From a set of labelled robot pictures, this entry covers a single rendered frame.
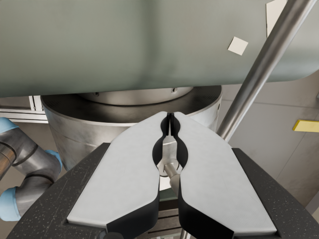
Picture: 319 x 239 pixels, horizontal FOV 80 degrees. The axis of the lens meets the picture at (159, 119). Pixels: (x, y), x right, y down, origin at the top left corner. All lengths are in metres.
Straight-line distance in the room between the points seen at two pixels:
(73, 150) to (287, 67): 0.28
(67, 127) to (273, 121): 2.11
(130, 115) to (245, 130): 1.91
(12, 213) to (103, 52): 0.46
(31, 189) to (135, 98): 0.38
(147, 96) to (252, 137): 2.01
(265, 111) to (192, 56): 1.94
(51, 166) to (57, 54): 0.46
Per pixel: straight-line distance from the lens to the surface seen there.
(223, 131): 0.16
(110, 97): 0.27
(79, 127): 0.26
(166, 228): 0.95
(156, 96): 0.27
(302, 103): 2.35
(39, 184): 0.57
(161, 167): 0.28
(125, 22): 0.17
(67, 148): 0.31
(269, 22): 0.22
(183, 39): 0.18
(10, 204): 0.57
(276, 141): 2.45
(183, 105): 0.27
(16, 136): 0.58
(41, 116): 1.47
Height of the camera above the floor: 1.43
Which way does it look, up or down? 58 degrees down
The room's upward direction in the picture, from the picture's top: 161 degrees clockwise
